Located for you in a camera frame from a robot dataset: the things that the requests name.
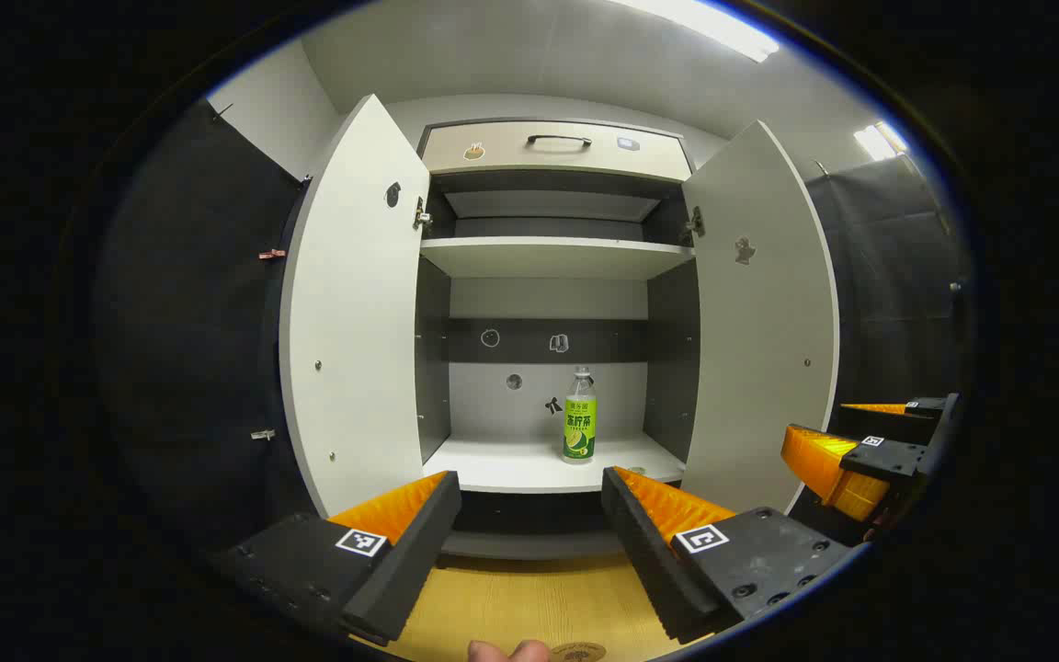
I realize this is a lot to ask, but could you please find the black backdrop cloth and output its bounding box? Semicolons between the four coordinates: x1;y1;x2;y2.
93;97;976;553

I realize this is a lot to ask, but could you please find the white cabinet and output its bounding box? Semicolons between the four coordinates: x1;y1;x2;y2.
415;117;703;560

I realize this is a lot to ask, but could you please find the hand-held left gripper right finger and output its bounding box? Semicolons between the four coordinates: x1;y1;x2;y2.
601;466;861;645

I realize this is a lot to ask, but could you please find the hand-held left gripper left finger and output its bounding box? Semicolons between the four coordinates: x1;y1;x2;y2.
212;471;463;646

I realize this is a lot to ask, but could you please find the white cabinet drawer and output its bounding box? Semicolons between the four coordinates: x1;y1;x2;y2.
419;120;694;182

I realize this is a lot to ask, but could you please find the green label bottle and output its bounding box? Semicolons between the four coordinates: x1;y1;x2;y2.
563;366;598;465

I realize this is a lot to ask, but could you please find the white cabinet shelf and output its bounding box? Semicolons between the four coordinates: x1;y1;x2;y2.
419;236;696;280

